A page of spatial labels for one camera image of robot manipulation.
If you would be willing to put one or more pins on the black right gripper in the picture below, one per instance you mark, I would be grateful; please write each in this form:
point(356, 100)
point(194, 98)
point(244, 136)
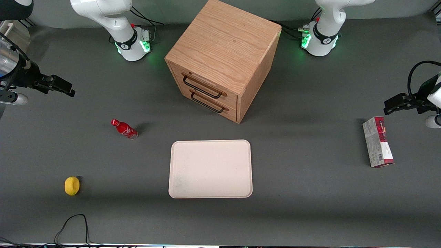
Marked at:
point(28, 78)

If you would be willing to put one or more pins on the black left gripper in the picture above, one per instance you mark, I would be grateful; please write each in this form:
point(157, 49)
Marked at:
point(421, 97)

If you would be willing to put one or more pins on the wooden drawer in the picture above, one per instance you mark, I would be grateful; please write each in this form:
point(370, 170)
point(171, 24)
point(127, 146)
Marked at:
point(206, 80)
point(229, 113)

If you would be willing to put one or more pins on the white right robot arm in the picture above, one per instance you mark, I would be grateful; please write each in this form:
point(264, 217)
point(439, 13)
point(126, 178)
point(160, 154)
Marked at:
point(120, 24)

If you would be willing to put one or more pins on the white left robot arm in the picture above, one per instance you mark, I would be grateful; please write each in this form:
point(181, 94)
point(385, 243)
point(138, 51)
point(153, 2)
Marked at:
point(325, 34)

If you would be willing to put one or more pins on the wooden drawer cabinet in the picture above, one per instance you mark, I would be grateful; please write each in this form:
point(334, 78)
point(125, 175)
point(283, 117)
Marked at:
point(227, 38)

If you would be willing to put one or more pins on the grey and red carton box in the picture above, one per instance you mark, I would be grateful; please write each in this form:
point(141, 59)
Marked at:
point(377, 143)

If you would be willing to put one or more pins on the beige plastic crate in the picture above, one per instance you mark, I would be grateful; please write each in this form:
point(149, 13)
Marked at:
point(20, 34)

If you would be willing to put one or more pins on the red cola bottle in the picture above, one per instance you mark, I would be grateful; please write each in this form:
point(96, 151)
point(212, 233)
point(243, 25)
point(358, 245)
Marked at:
point(124, 129)

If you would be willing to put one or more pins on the yellow lemon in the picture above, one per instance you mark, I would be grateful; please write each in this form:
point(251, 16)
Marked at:
point(72, 186)

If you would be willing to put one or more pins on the beige rectangular tray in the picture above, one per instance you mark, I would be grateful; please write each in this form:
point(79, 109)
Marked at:
point(210, 168)

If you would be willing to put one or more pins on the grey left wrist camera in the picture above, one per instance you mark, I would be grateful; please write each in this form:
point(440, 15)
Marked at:
point(433, 121)

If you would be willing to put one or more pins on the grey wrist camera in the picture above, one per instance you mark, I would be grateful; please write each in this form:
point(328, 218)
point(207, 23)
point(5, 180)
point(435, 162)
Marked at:
point(15, 99)
point(433, 121)

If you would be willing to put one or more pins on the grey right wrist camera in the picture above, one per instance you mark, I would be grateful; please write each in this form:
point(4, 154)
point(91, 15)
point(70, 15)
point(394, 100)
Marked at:
point(15, 99)

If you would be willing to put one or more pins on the dark metal frame rail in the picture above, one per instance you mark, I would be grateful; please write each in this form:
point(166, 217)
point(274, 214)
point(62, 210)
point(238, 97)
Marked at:
point(27, 22)

